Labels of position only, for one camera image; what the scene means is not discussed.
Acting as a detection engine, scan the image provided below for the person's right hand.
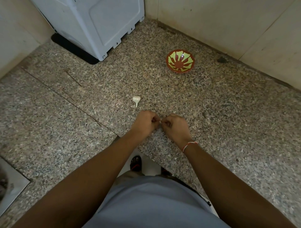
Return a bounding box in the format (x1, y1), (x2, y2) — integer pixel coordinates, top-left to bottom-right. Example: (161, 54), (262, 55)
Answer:
(161, 113), (192, 146)

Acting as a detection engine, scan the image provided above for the person's left hand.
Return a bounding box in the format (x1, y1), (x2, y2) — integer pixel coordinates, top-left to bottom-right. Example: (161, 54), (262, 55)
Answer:
(130, 111), (161, 137)

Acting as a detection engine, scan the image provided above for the black sandal with red strap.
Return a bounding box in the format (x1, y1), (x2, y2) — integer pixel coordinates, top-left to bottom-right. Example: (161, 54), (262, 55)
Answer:
(130, 155), (142, 171)

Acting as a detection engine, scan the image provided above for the person's right forearm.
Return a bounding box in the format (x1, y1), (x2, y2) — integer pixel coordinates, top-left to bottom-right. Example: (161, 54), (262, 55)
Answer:
(182, 141), (297, 228)

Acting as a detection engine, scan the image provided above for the person's left forearm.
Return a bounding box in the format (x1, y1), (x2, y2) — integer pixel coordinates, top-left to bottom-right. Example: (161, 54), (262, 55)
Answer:
(12, 132), (146, 228)

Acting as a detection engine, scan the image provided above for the red and green patterned bowl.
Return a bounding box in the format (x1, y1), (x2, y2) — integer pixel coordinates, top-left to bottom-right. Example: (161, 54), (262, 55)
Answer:
(166, 49), (195, 74)

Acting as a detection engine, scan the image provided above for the black appliance base mat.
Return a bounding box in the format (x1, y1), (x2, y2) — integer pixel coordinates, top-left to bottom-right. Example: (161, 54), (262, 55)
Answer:
(51, 33), (100, 65)

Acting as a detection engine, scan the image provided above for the red and white thread bracelet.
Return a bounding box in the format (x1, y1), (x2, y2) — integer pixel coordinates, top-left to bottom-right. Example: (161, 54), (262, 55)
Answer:
(182, 141), (198, 153)

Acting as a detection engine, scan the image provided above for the person's grey shirt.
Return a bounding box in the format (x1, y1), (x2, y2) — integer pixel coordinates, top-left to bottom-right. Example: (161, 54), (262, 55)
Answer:
(82, 170), (232, 228)

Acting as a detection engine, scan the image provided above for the white appliance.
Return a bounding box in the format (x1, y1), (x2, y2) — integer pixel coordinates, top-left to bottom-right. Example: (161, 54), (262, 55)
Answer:
(31, 0), (145, 62)

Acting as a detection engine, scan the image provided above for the steel sink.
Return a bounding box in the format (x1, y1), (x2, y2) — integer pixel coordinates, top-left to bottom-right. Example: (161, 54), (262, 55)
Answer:
(0, 157), (31, 218)

